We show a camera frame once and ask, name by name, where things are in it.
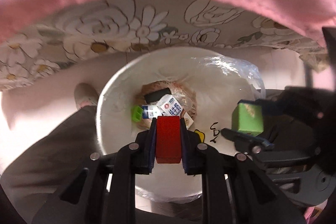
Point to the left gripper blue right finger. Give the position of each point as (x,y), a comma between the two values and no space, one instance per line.
(184,146)

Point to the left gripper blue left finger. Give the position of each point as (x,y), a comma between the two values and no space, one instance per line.
(151,144)

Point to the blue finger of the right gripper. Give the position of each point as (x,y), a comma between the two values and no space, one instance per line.
(256,140)
(268,108)

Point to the red toy brick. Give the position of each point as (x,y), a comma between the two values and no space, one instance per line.
(168,140)

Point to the green toy brick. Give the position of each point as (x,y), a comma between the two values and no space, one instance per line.
(136,113)

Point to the small white milk box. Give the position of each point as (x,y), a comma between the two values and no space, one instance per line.
(169,106)

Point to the black sock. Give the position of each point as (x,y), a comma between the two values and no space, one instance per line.
(156,96)

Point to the white blue yogurt cup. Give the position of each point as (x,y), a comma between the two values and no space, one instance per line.
(150,111)

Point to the white lined trash bin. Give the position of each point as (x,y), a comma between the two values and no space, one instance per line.
(205,89)

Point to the person's slipper foot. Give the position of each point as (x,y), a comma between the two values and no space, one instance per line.
(85,95)

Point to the floral mattress side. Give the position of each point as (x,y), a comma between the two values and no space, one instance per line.
(81,32)

